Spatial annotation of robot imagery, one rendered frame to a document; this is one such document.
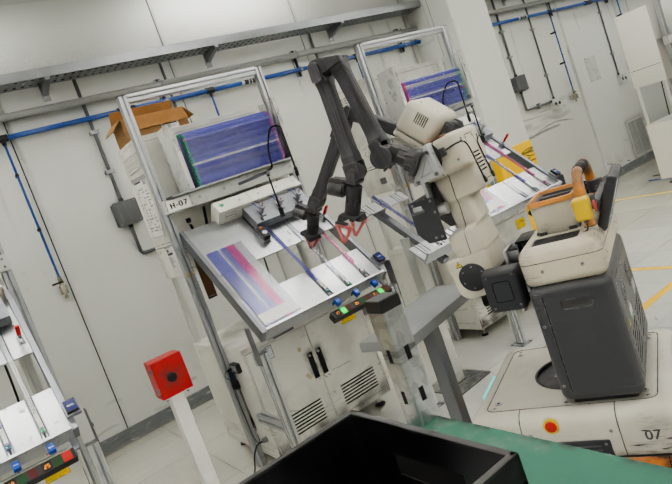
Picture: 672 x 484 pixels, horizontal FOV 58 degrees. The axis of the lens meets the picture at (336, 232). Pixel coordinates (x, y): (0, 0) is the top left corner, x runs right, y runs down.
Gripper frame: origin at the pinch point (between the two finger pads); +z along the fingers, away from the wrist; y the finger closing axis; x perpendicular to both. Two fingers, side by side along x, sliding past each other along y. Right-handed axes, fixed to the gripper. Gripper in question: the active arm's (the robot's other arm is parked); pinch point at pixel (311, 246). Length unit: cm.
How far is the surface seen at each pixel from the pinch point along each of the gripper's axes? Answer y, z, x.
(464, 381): -46, 61, 73
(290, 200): -7.7, -7.8, -28.2
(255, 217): 14.9, -7.8, -26.0
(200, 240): 42, -2, -31
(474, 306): -95, 64, 39
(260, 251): 22.4, -0.3, -10.6
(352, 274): -5.6, 3.3, 24.0
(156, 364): 90, 6, 17
